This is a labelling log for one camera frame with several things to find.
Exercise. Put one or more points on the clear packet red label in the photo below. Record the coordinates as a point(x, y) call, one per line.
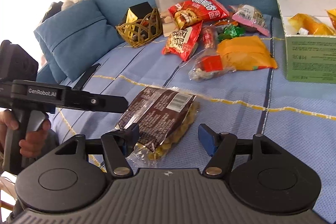
point(208, 64)

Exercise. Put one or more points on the brown nut snack packet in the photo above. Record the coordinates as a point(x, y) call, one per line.
point(163, 117)

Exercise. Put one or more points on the person's left hand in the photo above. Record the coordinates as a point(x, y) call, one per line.
point(34, 141)

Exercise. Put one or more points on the pink label snack packet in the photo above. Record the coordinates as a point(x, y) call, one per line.
point(250, 17)

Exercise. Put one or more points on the small red sausage packet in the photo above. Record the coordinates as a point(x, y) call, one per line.
point(209, 37)

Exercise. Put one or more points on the red snack packet lower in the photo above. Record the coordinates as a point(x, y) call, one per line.
point(183, 43)

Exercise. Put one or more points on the green cardboard box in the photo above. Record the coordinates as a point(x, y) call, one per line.
point(309, 58)

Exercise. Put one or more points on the red snack packet upper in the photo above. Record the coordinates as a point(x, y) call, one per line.
point(188, 13)

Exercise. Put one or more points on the orange yellow snack packet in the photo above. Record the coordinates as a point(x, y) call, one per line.
point(246, 53)

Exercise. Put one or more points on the green foil candy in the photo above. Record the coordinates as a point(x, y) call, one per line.
point(231, 31)

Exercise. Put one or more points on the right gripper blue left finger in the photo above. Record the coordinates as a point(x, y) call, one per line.
point(117, 146)

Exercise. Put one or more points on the gold wire basket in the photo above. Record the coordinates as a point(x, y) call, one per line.
point(142, 31)

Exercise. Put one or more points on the blue cushion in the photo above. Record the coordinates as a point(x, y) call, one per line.
point(74, 39)

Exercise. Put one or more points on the red snack packet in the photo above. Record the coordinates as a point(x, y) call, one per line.
point(188, 13)
point(183, 43)

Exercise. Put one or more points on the yellow snack packet in box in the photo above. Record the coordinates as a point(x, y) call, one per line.
point(312, 25)

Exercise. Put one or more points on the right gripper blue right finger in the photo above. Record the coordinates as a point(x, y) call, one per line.
point(221, 149)

